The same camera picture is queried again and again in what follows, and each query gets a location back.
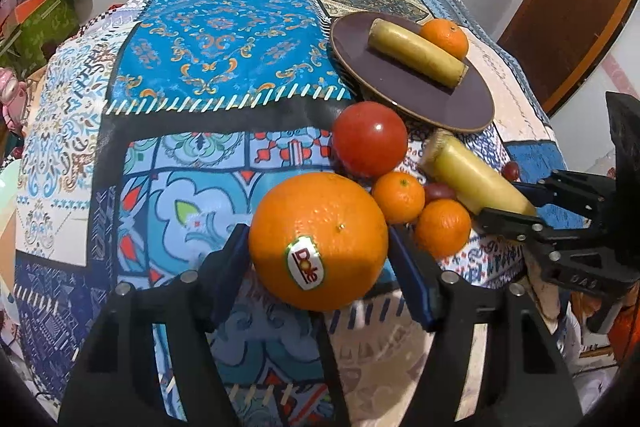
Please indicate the brown wooden door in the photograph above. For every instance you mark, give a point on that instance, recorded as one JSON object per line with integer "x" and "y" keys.
{"x": 575, "y": 7}

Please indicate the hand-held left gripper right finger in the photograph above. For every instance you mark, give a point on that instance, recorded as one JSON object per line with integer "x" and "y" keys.
{"x": 416, "y": 279}

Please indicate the round brown plate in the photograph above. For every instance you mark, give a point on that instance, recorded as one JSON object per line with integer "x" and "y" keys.
{"x": 390, "y": 92}

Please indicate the red tomato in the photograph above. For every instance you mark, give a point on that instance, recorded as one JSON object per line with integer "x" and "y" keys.
{"x": 370, "y": 139}

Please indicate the large orange with sticker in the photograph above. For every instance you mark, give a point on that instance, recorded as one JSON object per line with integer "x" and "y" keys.
{"x": 318, "y": 242}

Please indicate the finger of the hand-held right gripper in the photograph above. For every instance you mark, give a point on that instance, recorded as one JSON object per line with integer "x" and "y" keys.
{"x": 530, "y": 193}
{"x": 505, "y": 221}

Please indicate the red grape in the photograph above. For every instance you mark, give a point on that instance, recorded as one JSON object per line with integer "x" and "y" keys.
{"x": 440, "y": 192}
{"x": 511, "y": 170}

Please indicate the pink toy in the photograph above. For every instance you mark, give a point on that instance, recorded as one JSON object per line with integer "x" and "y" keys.
{"x": 10, "y": 94}

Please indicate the patchwork printed tablecloth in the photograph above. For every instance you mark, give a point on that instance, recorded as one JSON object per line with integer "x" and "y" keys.
{"x": 210, "y": 42}

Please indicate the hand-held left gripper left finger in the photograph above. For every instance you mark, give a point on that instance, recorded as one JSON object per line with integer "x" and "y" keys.
{"x": 224, "y": 274}

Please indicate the small mandarin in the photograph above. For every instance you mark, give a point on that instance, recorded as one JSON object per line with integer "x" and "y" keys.
{"x": 446, "y": 36}
{"x": 443, "y": 227}
{"x": 398, "y": 198}

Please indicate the peeled banana piece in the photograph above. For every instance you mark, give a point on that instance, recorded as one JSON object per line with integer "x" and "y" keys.
{"x": 410, "y": 49}
{"x": 472, "y": 174}

